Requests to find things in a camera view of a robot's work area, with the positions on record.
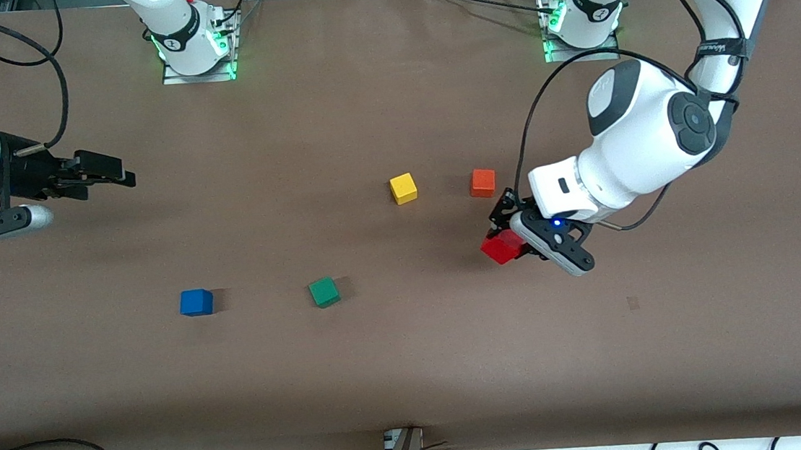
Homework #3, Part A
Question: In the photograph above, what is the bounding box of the red cube block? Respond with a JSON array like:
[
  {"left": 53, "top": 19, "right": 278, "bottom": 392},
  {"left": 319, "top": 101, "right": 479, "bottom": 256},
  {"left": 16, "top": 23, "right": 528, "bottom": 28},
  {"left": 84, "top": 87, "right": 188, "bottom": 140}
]
[{"left": 479, "top": 228, "right": 529, "bottom": 268}]

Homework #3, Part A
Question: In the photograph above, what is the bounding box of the orange cube block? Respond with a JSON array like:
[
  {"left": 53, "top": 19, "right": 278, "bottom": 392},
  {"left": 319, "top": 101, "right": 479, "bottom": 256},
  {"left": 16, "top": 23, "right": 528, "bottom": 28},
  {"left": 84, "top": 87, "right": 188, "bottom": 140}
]
[{"left": 468, "top": 168, "right": 498, "bottom": 200}]

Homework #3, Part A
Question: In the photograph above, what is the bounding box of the yellow cube block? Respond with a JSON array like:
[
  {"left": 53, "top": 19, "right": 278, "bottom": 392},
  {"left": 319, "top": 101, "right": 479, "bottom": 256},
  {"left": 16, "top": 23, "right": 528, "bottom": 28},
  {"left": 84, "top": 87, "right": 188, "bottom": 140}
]
[{"left": 389, "top": 172, "right": 419, "bottom": 206}]

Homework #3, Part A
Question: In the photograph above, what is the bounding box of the blue cube block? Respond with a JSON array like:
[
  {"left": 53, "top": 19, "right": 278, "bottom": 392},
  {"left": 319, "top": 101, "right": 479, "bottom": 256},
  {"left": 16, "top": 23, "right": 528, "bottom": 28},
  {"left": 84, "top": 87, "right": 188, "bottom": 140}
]
[{"left": 178, "top": 288, "right": 215, "bottom": 318}]

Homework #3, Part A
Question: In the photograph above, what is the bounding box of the green cube block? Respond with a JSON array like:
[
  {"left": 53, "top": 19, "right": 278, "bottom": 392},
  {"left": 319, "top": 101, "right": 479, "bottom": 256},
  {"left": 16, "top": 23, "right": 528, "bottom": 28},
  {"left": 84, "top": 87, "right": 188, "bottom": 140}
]
[{"left": 307, "top": 274, "right": 342, "bottom": 310}]

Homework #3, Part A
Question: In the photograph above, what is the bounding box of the brown table cover sheet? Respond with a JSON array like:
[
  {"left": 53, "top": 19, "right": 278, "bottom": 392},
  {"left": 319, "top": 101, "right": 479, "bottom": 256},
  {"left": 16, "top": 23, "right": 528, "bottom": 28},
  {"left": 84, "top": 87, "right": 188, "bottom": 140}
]
[{"left": 0, "top": 0, "right": 801, "bottom": 450}]

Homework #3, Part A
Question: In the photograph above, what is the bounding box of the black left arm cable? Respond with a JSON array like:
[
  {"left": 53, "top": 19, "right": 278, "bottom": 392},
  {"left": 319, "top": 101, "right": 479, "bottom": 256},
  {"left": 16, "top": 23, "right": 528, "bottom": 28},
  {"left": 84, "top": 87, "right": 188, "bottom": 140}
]
[{"left": 497, "top": 0, "right": 764, "bottom": 241}]

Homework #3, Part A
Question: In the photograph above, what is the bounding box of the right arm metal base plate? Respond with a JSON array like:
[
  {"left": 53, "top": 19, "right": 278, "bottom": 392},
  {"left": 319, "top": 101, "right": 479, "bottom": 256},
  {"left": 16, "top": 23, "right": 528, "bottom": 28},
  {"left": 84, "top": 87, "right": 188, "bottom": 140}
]
[{"left": 156, "top": 7, "right": 245, "bottom": 87}]

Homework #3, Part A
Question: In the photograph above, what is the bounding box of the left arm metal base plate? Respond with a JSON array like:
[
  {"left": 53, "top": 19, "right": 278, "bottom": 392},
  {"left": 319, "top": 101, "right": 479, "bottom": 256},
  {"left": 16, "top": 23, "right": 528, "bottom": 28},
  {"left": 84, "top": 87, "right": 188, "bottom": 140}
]
[{"left": 537, "top": 0, "right": 623, "bottom": 66}]

